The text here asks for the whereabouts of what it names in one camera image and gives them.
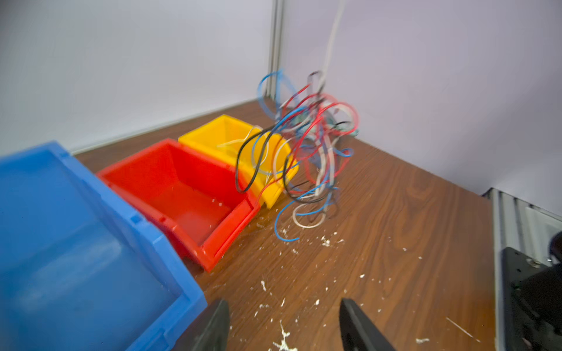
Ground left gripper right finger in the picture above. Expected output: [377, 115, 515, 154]
[339, 298, 395, 351]

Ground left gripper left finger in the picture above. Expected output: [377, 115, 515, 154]
[172, 299, 231, 351]

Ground coloured cable bundle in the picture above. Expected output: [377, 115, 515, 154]
[234, 69, 361, 243]

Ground white cable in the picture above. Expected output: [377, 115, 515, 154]
[217, 126, 264, 150]
[318, 0, 348, 95]

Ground red plastic bin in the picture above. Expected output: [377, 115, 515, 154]
[97, 139, 260, 271]

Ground blue plastic bin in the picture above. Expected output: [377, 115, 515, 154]
[1, 142, 207, 350]

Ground yellow plastic bin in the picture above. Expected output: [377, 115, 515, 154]
[178, 115, 291, 209]

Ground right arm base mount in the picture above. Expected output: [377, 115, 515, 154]
[501, 233, 561, 350]

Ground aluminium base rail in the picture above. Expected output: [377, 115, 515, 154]
[485, 189, 561, 350]

